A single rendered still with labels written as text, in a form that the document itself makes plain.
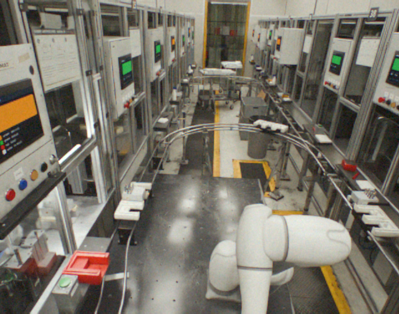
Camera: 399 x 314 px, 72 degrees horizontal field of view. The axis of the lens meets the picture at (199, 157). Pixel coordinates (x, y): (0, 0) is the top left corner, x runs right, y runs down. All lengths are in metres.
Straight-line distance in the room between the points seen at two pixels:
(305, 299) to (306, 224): 1.70
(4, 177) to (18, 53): 0.38
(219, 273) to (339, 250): 0.68
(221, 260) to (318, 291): 1.38
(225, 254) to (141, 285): 0.49
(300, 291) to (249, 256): 1.76
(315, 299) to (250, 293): 1.74
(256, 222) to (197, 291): 0.81
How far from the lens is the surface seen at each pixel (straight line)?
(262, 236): 0.82
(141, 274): 1.64
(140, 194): 1.78
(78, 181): 1.84
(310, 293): 2.57
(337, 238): 0.88
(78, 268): 1.34
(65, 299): 1.22
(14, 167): 1.03
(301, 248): 0.83
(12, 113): 0.98
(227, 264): 1.36
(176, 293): 1.55
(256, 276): 0.82
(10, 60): 1.02
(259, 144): 4.29
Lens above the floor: 1.91
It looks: 26 degrees down
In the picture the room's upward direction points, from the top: 2 degrees clockwise
